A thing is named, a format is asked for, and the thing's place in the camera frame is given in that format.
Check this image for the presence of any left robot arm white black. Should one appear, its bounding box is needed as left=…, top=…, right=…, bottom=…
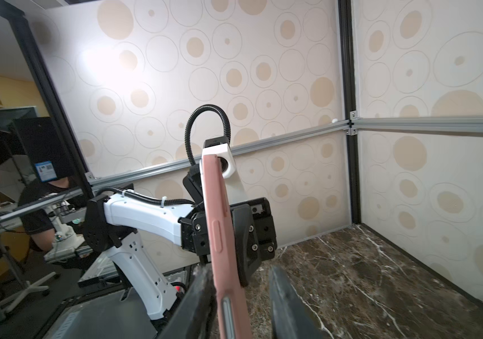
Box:
left=83, top=165, right=277, bottom=323

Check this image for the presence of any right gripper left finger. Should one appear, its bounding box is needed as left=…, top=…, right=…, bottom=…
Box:
left=158, top=265, right=216, bottom=338

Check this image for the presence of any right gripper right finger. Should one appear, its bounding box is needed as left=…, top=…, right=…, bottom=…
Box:
left=269, top=266, right=323, bottom=339

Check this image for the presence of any horizontal aluminium rail back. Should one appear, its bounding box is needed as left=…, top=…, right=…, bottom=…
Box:
left=351, top=116, right=483, bottom=137

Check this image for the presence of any computer monitor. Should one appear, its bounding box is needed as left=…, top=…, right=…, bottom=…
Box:
left=0, top=106, right=74, bottom=182

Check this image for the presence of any diagonal aluminium rail left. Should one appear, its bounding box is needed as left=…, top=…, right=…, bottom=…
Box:
left=0, top=120, right=349, bottom=224

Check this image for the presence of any seated person in black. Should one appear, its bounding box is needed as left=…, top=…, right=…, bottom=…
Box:
left=18, top=176, right=77, bottom=253

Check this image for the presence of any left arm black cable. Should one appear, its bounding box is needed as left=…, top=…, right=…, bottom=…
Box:
left=95, top=104, right=231, bottom=208

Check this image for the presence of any phone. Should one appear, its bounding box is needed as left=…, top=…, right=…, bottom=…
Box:
left=200, top=154, right=252, bottom=338

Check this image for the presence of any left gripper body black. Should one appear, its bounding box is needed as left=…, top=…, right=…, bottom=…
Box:
left=179, top=197, right=277, bottom=286

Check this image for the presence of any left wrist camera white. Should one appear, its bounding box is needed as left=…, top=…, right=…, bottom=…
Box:
left=198, top=136, right=246, bottom=208

